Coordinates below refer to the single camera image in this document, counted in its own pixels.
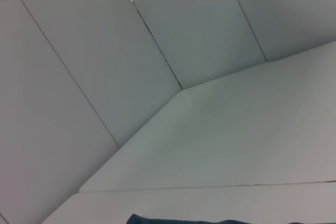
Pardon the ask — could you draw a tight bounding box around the teal t-shirt with FREE print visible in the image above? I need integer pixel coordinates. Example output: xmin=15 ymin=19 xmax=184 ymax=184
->
xmin=127 ymin=214 xmax=336 ymax=224

